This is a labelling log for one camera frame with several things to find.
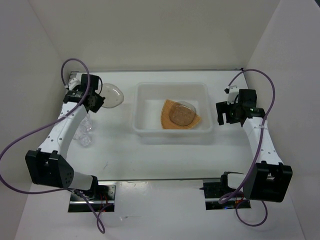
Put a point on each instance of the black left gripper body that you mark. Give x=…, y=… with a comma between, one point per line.
x=99, y=101

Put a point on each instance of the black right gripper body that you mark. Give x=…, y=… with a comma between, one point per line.
x=233, y=108

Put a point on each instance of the clear glass plate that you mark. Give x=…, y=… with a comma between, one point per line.
x=112, y=95
x=182, y=113

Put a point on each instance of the woven bamboo basket tray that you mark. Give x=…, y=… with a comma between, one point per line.
x=167, y=124

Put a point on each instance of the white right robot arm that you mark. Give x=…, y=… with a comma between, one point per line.
x=268, y=177

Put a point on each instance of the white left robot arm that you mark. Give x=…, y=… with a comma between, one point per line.
x=48, y=164

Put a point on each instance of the translucent plastic bin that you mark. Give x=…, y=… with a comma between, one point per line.
x=148, y=102

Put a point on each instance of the clear plastic cup rear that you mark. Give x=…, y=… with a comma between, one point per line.
x=87, y=122

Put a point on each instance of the clear plastic cup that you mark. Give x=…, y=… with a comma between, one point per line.
x=87, y=122
x=83, y=137

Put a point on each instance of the clear plastic cup front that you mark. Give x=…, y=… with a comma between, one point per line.
x=83, y=137

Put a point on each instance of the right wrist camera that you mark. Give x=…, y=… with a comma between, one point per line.
x=232, y=94

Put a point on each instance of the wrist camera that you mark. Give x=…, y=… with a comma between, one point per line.
x=232, y=94
x=73, y=82

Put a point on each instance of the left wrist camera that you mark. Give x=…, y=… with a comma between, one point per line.
x=73, y=82

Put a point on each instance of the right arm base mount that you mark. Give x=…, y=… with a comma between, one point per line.
x=213, y=189

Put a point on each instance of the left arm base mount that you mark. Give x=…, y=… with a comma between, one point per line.
x=103, y=200

